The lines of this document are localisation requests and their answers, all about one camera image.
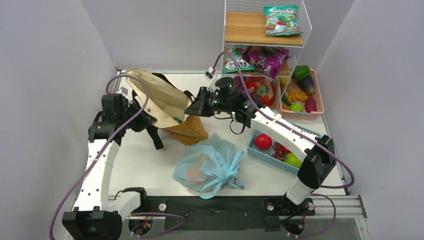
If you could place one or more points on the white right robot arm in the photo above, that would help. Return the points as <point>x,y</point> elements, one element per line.
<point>317,159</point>

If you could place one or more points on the orange cloth tote bag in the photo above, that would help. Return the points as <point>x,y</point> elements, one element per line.
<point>166,102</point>

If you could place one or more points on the light blue plastic basket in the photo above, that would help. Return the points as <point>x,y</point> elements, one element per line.
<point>266,155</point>

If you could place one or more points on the red toy apple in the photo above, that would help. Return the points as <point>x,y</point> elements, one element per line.
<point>263,142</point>

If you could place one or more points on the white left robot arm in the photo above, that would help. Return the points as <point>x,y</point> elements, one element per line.
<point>93,216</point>

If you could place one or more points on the small green toy lime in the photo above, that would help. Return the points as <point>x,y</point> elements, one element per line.
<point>296,107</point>

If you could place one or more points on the maroon toy vegetable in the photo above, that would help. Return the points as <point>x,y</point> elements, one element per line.
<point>310,105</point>

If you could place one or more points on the purple toy eggplant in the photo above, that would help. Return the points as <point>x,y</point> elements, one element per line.
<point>307,85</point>

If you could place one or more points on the teal candy bag top right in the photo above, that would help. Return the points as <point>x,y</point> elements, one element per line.
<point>282,20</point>

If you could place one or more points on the green snack bag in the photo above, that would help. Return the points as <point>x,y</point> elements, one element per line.
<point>178,120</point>

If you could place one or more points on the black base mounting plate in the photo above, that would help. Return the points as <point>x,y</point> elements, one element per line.
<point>227,213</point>

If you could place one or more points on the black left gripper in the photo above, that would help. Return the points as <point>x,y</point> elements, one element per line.
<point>145,120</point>

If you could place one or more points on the green toy apple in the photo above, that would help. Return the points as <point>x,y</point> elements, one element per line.
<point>292,160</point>

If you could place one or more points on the teal Fox's candy bag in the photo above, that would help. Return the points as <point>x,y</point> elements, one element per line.
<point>229,66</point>

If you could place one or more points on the purple candy bag middle shelf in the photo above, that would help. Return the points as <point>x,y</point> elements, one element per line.
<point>268,60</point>

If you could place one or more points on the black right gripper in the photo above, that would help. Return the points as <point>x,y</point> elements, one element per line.
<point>199,107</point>

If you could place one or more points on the red toy bell pepper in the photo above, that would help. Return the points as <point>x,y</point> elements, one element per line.
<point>285,150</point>

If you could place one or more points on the red candy bag bottom shelf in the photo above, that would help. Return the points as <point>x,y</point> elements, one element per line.
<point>262,89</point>

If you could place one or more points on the light blue plastic grocery bag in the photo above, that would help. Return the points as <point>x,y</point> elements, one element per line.
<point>209,166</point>

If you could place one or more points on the white wire wooden shelf rack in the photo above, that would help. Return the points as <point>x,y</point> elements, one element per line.
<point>245,24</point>

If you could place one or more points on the green toy bell pepper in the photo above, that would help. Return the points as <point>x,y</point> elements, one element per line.
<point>301,72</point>

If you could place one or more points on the purple toy grapes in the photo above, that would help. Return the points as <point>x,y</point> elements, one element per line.
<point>278,152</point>

